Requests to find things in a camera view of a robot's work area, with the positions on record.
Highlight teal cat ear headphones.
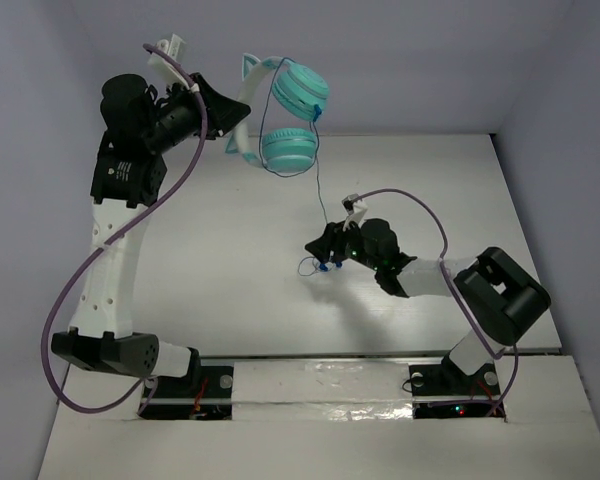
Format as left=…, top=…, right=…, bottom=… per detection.
left=225, top=53, right=330, bottom=178

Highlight aluminium rail with foam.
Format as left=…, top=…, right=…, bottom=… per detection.
left=139, top=357, right=509, bottom=422

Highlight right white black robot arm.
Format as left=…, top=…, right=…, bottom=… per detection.
left=305, top=219, right=551, bottom=396

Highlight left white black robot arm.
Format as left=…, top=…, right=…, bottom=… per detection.
left=50, top=73, right=251, bottom=394

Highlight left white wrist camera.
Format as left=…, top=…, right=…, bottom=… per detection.
left=147, top=33, right=186, bottom=86

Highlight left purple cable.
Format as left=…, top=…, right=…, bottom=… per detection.
left=46, top=43, right=211, bottom=415

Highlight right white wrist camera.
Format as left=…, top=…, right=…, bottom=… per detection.
left=342, top=194, right=368, bottom=231

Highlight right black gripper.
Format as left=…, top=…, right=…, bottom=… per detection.
left=305, top=215, right=381, bottom=272

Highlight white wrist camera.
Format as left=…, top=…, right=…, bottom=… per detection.
left=147, top=33, right=186, bottom=86
left=342, top=194, right=368, bottom=231

